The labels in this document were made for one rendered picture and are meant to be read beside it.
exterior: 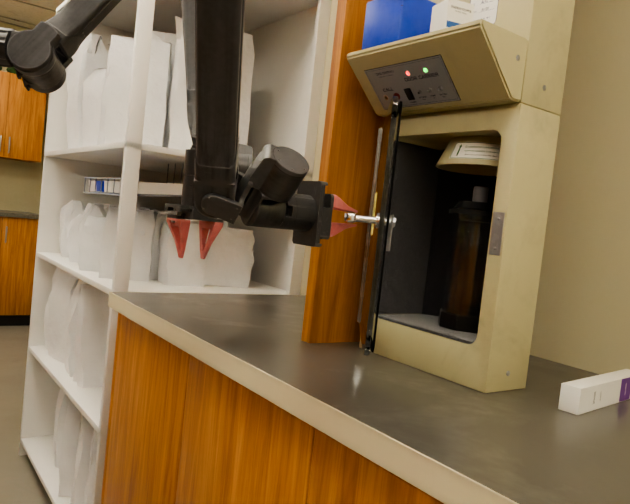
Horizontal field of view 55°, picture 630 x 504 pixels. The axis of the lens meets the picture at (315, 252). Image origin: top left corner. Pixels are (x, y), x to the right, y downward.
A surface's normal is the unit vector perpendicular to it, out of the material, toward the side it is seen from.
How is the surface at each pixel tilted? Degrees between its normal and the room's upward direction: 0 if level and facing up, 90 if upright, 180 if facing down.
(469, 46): 135
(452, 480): 90
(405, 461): 90
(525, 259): 90
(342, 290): 90
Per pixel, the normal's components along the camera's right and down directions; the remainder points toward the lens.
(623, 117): -0.80, -0.06
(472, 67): -0.65, 0.66
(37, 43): 0.12, -0.18
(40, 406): 0.58, 0.11
